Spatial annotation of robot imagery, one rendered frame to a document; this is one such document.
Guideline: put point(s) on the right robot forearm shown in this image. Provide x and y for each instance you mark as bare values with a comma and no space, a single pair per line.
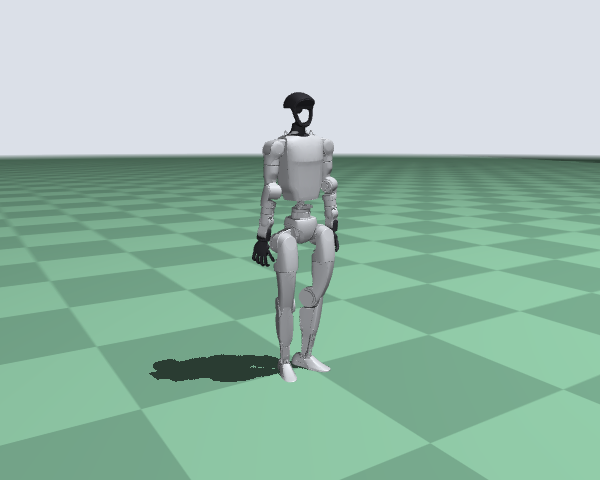
268,206

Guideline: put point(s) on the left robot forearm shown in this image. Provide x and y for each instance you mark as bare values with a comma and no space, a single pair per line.
331,212

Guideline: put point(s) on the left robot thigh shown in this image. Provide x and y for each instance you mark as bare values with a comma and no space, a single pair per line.
322,266

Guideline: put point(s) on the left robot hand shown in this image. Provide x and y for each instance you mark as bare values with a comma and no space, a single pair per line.
334,229

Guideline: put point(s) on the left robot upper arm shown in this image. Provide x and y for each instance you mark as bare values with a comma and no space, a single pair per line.
329,183

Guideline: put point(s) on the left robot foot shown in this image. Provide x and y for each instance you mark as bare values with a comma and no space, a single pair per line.
312,363

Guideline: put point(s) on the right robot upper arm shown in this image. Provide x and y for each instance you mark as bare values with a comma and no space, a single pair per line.
272,151

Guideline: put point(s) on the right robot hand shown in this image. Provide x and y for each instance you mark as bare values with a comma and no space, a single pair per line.
261,248

